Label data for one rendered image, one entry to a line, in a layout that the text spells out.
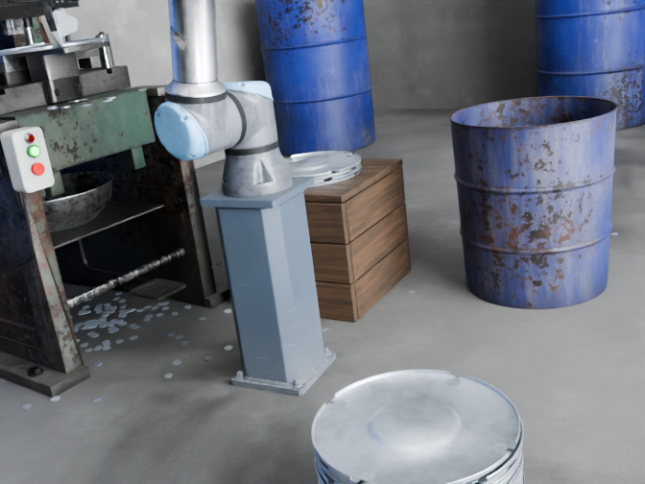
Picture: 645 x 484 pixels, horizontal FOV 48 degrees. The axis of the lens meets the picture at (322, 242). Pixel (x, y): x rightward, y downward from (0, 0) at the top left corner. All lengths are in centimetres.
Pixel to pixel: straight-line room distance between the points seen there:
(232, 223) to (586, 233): 89
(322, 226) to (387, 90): 344
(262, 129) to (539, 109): 96
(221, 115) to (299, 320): 49
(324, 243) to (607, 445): 85
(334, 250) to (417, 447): 95
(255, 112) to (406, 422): 73
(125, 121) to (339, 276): 69
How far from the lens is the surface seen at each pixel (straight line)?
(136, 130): 204
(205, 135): 141
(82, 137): 193
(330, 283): 193
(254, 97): 151
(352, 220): 188
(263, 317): 161
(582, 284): 198
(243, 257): 157
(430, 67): 506
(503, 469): 99
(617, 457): 144
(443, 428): 105
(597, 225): 196
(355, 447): 103
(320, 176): 197
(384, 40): 522
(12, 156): 172
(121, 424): 169
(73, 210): 204
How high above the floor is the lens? 83
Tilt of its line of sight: 19 degrees down
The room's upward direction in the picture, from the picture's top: 7 degrees counter-clockwise
